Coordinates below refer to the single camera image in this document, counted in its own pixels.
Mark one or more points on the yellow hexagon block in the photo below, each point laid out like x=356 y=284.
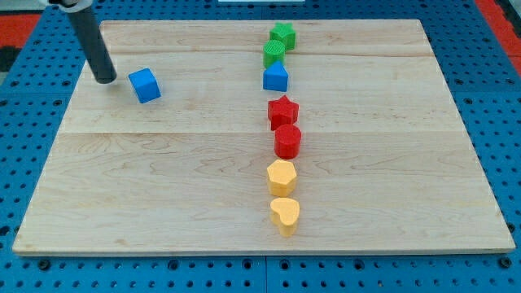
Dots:
x=281 y=178

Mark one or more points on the light wooden board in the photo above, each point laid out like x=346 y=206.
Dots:
x=386 y=166

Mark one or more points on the red star block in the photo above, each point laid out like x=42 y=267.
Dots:
x=282 y=111

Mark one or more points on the blue triangular prism block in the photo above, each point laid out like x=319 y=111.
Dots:
x=275 y=77

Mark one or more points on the red cylinder block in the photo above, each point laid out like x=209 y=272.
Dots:
x=287 y=139

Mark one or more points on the blue cube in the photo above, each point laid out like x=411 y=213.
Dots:
x=145 y=85

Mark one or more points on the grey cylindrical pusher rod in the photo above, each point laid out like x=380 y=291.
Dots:
x=91 y=40

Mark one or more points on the green cylinder block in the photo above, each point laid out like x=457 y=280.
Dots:
x=273 y=51

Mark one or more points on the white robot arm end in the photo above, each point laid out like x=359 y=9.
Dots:
x=68 y=6

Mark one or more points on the yellow heart block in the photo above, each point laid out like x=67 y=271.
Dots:
x=285 y=213

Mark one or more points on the green star block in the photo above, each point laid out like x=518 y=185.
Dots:
x=285 y=33

